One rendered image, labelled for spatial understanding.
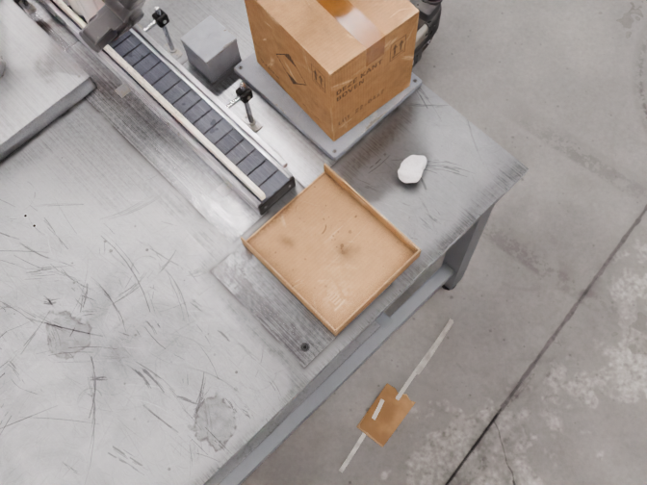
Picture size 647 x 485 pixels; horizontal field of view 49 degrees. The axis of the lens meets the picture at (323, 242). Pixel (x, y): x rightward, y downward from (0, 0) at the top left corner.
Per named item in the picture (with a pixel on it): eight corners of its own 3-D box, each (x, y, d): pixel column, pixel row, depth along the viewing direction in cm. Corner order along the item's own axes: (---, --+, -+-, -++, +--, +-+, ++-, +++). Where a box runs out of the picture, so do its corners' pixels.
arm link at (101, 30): (145, 10, 148) (114, -22, 147) (106, 47, 146) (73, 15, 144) (142, 27, 160) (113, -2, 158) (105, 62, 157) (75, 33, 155)
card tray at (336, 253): (243, 243, 160) (240, 237, 157) (325, 170, 166) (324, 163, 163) (335, 336, 152) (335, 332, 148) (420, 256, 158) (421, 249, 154)
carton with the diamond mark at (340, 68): (256, 61, 176) (240, -16, 151) (331, 10, 181) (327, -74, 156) (333, 142, 167) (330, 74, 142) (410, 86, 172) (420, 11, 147)
